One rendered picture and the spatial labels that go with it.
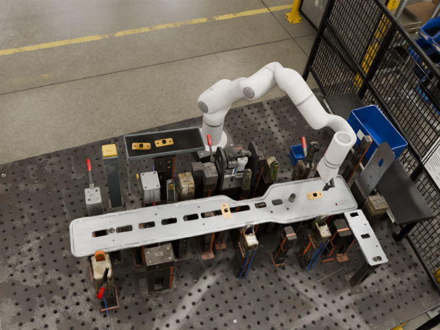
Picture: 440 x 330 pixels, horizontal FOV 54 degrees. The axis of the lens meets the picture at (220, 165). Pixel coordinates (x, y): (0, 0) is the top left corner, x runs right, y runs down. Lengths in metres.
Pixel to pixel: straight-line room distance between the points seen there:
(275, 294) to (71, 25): 3.50
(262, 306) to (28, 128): 2.45
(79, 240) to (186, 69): 2.61
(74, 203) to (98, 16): 2.83
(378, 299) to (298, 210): 0.63
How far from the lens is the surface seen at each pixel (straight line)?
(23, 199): 2.55
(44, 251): 2.37
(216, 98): 2.21
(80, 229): 2.04
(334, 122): 1.96
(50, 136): 3.75
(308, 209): 2.18
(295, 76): 1.87
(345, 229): 2.21
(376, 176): 2.24
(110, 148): 2.08
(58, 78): 4.22
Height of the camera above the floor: 2.75
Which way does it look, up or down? 52 degrees down
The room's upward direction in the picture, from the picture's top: 11 degrees clockwise
